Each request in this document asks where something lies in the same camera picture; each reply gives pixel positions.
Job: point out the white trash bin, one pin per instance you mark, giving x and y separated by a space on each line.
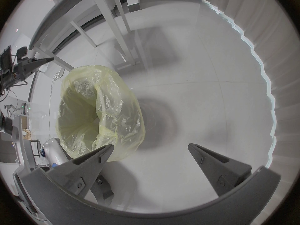
131 130

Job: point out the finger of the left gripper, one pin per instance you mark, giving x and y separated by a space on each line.
35 65

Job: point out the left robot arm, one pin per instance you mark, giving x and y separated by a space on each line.
5 78

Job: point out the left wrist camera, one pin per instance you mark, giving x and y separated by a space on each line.
22 52

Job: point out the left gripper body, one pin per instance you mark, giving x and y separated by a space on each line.
20 71

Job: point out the yellow plastic bag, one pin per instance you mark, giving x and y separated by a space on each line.
77 116

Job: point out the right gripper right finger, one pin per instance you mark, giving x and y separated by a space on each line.
220 172

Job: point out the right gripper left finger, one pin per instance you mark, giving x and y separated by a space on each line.
79 170

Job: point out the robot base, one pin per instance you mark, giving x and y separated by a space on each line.
54 151

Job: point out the white curtain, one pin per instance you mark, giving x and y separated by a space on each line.
269 31

